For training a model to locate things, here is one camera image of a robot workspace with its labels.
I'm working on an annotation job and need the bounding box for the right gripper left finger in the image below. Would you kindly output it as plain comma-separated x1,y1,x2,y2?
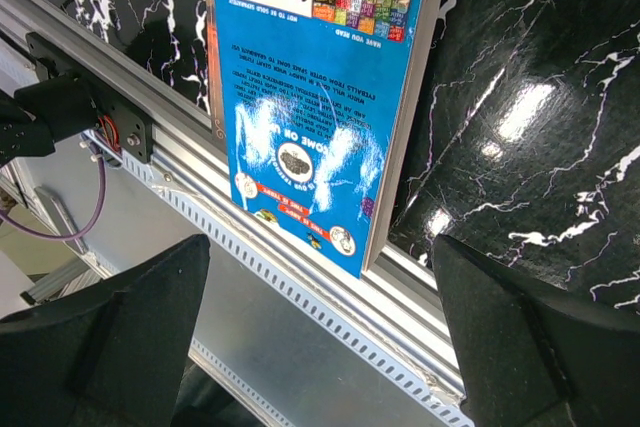
1,234,210,426

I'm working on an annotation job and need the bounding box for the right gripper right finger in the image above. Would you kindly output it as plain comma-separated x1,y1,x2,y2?
432,235,639,426

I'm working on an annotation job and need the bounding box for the blue bottom treehouse book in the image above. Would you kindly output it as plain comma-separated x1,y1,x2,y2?
210,0,441,277

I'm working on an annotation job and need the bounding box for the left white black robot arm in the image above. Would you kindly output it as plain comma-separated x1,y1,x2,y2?
0,76,98,165

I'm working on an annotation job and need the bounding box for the dark tale of two cities book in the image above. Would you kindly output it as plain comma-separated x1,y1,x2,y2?
206,0,226,150

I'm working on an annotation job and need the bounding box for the aluminium mounting rail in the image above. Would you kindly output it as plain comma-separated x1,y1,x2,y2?
0,0,466,398

